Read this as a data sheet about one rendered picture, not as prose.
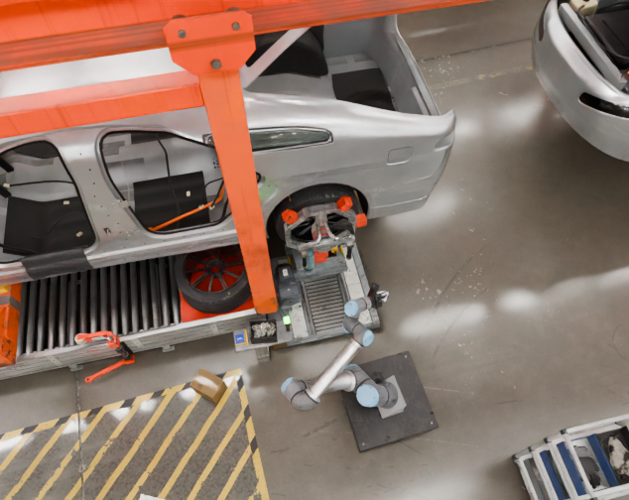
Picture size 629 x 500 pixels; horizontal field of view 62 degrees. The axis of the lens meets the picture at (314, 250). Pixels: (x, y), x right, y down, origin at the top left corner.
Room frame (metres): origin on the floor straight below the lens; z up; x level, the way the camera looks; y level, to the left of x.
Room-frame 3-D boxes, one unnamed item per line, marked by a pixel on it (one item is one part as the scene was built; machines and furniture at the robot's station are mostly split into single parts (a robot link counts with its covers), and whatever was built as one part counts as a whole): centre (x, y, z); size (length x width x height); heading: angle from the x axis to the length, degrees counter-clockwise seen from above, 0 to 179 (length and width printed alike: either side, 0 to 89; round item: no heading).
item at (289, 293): (2.01, 0.24, 0.26); 0.42 x 0.18 x 0.35; 12
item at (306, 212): (2.17, -0.05, 0.85); 0.54 x 0.07 x 0.54; 102
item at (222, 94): (1.70, 0.38, 1.75); 0.19 x 0.16 x 2.45; 102
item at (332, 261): (2.34, -0.01, 0.32); 0.40 x 0.30 x 0.28; 102
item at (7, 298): (1.64, 2.34, 0.69); 0.52 x 0.17 x 0.35; 12
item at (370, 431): (1.03, -0.51, 0.15); 0.60 x 0.60 x 0.30; 15
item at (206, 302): (2.06, 0.81, 0.39); 0.66 x 0.66 x 0.24
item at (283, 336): (1.47, 0.40, 0.44); 0.43 x 0.17 x 0.03; 102
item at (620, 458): (0.52, -1.83, 0.83); 0.22 x 0.16 x 0.03; 12
